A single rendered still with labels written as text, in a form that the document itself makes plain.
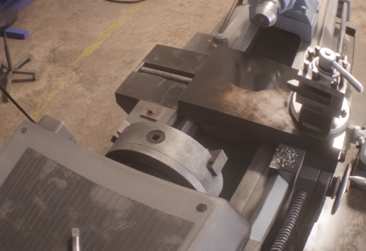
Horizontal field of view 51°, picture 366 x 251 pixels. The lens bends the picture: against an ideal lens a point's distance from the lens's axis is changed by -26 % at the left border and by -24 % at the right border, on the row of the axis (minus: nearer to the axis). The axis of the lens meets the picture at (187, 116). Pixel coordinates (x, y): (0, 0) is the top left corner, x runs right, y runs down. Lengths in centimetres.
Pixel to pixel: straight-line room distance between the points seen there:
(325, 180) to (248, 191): 28
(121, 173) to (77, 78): 247
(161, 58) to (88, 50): 177
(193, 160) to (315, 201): 68
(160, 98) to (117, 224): 93
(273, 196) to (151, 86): 57
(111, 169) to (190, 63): 100
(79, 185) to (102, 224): 9
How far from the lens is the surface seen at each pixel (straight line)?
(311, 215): 158
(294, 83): 129
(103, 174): 73
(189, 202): 68
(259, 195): 133
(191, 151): 94
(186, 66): 167
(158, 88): 159
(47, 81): 326
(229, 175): 152
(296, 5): 196
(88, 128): 278
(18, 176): 77
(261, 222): 126
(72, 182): 72
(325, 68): 127
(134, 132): 97
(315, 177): 144
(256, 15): 156
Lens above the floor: 188
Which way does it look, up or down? 43 degrees down
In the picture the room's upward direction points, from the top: 2 degrees counter-clockwise
